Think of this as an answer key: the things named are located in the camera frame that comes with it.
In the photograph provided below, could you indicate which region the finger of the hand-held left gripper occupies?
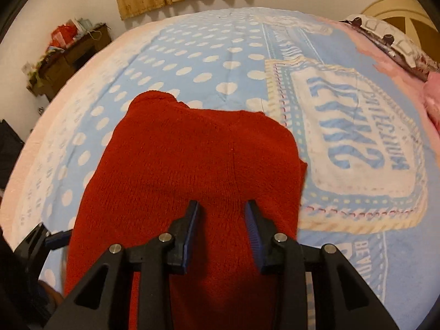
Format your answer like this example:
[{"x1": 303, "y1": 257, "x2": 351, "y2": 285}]
[{"x1": 43, "y1": 229, "x2": 73, "y2": 251}]

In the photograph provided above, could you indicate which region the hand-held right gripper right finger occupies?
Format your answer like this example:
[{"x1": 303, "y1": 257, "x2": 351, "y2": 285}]
[{"x1": 243, "y1": 200, "x2": 401, "y2": 330}]

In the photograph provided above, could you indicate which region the cream and brown headboard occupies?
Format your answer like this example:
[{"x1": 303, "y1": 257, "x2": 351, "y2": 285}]
[{"x1": 361, "y1": 0, "x2": 440, "y2": 63}]

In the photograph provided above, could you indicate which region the blue polka dot blanket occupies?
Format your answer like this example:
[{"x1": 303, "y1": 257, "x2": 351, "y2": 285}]
[{"x1": 0, "y1": 7, "x2": 440, "y2": 330}]

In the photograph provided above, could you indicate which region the brown wooden shelf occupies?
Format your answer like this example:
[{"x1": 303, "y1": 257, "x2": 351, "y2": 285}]
[{"x1": 27, "y1": 23, "x2": 112, "y2": 102}]

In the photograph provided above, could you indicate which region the pale plastic bag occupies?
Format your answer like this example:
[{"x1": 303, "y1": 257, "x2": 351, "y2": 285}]
[{"x1": 72, "y1": 17, "x2": 94, "y2": 37}]

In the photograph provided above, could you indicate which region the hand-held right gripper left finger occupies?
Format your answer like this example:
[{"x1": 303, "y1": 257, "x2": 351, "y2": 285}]
[{"x1": 43, "y1": 200, "x2": 202, "y2": 330}]

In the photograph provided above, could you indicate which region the pink pillow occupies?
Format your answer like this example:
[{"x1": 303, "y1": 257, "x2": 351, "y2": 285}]
[{"x1": 424, "y1": 72, "x2": 440, "y2": 128}]

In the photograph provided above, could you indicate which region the red knitted sweater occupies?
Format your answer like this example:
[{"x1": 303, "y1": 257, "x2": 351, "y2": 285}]
[{"x1": 64, "y1": 90, "x2": 309, "y2": 330}]

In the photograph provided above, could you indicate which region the black and white patterned pillow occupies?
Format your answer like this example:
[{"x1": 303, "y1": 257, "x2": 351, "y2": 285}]
[{"x1": 340, "y1": 14, "x2": 440, "y2": 82}]

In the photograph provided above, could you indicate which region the dark furniture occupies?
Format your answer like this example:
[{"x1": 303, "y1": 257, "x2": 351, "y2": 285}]
[{"x1": 0, "y1": 119, "x2": 26, "y2": 183}]

